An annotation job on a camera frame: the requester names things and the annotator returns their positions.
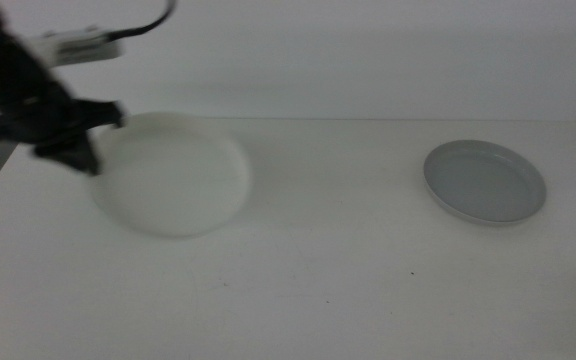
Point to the white shallow bowl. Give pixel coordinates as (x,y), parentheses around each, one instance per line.
(173,180)

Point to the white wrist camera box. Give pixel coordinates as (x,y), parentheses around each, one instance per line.
(78,47)

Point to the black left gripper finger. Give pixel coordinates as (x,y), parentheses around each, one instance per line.
(75,155)
(100,114)

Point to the grey shallow bowl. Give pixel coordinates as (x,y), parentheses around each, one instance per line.
(485,182)

